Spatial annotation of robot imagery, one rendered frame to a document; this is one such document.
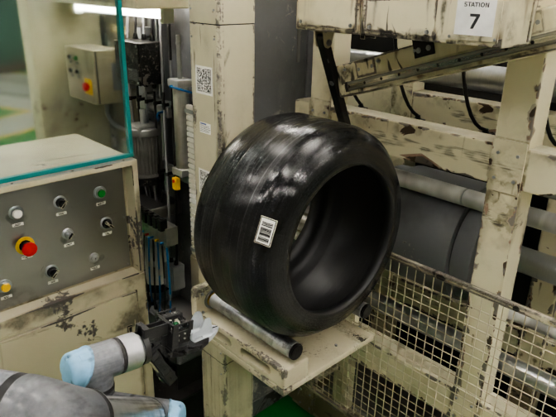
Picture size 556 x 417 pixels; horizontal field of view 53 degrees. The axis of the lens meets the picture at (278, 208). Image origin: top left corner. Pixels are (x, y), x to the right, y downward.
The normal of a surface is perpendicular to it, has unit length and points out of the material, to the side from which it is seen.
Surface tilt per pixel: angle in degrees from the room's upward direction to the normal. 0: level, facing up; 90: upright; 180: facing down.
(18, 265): 90
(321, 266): 37
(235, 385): 90
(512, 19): 90
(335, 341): 0
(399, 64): 90
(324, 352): 0
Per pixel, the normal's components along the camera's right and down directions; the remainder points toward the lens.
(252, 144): -0.38, -0.65
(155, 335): 0.69, 0.29
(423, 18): -0.73, 0.24
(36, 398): 0.39, -0.69
